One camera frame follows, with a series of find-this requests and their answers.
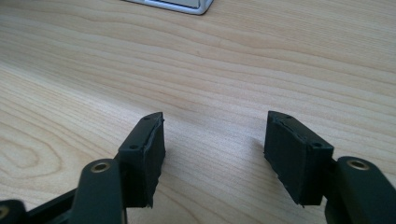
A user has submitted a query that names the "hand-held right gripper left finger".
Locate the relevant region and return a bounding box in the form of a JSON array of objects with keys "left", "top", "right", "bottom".
[{"left": 115, "top": 111, "right": 166, "bottom": 209}]

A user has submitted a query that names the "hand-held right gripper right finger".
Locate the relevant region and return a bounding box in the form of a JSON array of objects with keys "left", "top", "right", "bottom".
[{"left": 263, "top": 110, "right": 334, "bottom": 207}]

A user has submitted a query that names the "grey flat device edge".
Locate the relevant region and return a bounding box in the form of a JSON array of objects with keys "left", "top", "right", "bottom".
[{"left": 122, "top": 0, "right": 215, "bottom": 16}]

